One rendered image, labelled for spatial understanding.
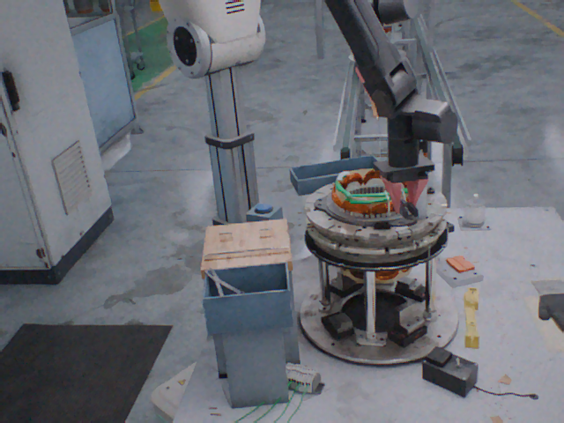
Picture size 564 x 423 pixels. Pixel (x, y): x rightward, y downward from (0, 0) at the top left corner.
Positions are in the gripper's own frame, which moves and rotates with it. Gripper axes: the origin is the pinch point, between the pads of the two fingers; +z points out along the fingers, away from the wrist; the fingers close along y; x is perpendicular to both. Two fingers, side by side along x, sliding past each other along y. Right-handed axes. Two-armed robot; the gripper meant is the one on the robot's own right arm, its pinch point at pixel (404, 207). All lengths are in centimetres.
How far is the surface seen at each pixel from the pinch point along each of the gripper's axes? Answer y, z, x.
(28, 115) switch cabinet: -115, 13, 218
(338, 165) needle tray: 2, 8, 56
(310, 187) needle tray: -9.3, 9.8, 45.9
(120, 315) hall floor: -86, 107, 169
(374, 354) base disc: -6.3, 36.4, 4.9
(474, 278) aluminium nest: 29, 36, 28
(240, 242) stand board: -32.0, 9.3, 16.5
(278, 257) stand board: -25.1, 9.9, 7.2
